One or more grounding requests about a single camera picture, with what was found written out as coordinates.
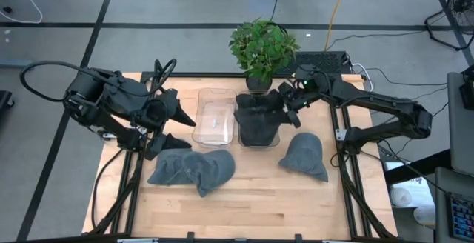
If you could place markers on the clear plastic bin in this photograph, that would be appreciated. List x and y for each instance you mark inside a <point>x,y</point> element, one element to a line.
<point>215,117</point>
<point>240,144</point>

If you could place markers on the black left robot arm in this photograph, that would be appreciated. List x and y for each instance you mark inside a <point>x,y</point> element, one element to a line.
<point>107,98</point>

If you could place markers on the black desk device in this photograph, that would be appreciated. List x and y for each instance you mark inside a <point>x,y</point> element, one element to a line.
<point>468,93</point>

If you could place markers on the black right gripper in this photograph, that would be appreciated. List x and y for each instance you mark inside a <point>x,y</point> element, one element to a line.
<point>303,93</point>

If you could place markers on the grey floor bar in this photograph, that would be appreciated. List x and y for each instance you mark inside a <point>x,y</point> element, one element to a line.
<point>16,64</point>

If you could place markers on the silver frame bracket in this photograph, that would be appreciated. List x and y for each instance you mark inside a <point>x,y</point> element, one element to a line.
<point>340,135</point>

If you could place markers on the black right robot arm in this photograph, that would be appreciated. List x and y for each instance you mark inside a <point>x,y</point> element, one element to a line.
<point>381,101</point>

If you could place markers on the blue-grey cap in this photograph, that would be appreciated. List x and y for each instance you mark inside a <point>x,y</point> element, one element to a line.
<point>305,154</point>
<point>215,167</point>
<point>166,167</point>

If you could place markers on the black caster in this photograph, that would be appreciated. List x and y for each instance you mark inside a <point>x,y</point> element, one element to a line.
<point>7,10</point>

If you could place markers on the grey cabinet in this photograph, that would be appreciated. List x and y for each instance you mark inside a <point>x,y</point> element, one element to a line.
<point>441,206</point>

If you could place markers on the black aluminium table frame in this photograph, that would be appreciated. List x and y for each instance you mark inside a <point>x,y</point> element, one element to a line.
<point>207,75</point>

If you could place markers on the black perforated box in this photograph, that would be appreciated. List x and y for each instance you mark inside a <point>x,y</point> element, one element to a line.
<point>322,59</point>

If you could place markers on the colourful keypad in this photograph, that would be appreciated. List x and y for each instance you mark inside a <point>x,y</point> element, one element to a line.
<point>463,219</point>

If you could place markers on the green potted plant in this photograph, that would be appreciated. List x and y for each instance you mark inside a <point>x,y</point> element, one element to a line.
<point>261,46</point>

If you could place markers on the grey desk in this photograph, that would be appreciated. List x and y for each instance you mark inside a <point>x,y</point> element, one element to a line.
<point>461,135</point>

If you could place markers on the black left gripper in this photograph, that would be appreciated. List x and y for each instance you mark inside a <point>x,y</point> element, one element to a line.
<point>159,111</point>

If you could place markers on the white paper roll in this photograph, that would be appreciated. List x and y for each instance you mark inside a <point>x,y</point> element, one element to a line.
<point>400,197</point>
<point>425,215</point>

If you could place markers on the black floor object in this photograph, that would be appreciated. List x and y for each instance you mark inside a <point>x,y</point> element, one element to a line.
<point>4,100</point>

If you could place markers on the black table clamp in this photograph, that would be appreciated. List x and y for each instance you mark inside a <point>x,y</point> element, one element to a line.
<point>190,236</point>
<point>298,238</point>

